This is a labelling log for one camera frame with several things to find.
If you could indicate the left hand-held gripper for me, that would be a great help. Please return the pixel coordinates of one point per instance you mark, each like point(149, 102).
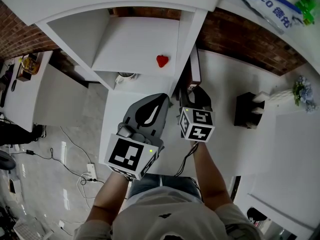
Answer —
point(125, 154)

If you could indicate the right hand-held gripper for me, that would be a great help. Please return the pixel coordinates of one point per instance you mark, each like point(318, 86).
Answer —
point(197, 126)

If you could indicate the brown hardcover book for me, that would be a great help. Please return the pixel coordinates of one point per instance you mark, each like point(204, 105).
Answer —
point(196, 77)

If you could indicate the tall white shelf compartment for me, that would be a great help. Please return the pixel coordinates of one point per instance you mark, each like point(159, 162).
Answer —
point(135, 41)

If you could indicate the person's left forearm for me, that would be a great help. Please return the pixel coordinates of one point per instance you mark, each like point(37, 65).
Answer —
point(107, 199)

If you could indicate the person's right forearm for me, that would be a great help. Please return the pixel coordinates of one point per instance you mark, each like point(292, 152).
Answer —
point(210, 174)

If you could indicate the black organiser box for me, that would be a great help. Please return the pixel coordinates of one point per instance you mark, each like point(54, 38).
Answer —
point(243, 111)

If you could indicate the short white shelf cubby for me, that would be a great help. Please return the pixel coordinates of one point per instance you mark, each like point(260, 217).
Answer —
point(150, 84)

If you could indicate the white mug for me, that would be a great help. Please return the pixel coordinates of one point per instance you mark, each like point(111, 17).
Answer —
point(120, 79)

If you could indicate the red strawberry toy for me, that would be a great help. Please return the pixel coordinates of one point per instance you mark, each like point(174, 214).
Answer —
point(162, 61)

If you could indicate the small white pack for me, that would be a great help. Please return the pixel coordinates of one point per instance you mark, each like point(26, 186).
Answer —
point(257, 111)

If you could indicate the person's blue jeans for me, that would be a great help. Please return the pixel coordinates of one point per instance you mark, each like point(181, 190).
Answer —
point(150, 184)

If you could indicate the large white pack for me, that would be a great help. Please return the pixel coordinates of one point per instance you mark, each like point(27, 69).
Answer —
point(261, 97)

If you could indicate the white power strip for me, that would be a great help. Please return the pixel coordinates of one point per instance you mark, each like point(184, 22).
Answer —
point(91, 170)

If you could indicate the white ribbed vase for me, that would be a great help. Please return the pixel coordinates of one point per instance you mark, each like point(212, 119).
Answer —
point(282, 95)

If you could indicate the white open bookshelf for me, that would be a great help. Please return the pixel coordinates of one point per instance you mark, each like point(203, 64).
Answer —
point(250, 21)

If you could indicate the person's light grey shirt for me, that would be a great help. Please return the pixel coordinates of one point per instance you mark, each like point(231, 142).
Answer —
point(162, 214)

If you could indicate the blue flower bouquet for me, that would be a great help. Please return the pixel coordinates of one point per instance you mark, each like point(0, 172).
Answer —
point(303, 91)

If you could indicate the white blue plastic packet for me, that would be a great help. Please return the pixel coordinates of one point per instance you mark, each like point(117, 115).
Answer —
point(262, 4)

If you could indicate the black power adapter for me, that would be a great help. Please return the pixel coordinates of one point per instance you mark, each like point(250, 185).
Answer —
point(30, 151)

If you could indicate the white side table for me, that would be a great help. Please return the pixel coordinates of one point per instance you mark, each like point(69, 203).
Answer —
point(25, 104)

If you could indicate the black bag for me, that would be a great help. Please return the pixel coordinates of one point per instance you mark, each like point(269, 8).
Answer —
point(257, 214)

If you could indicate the brown wooden box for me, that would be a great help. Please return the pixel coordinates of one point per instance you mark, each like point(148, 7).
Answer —
point(23, 76)

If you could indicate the purple cloth item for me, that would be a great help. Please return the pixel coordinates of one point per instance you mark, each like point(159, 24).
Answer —
point(9, 74)

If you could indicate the black keyboard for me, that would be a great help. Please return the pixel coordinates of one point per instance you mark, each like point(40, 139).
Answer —
point(2, 97)

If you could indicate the green drink bottle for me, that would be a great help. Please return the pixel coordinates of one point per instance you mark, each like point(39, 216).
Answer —
point(308, 4)

